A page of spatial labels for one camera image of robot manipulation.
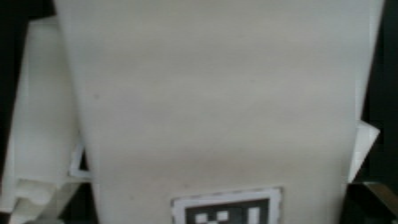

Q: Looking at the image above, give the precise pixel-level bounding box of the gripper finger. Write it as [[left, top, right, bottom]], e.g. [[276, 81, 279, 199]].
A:
[[343, 182, 398, 224]]

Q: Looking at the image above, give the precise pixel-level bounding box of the white cabinet top block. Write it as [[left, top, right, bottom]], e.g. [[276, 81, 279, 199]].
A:
[[55, 0, 386, 224]]

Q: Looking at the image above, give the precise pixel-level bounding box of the white door panel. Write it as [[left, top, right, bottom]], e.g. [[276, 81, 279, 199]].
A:
[[348, 121, 380, 181]]

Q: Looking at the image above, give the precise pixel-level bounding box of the white cabinet body box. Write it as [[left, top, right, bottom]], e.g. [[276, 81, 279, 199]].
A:
[[0, 17, 91, 224]]

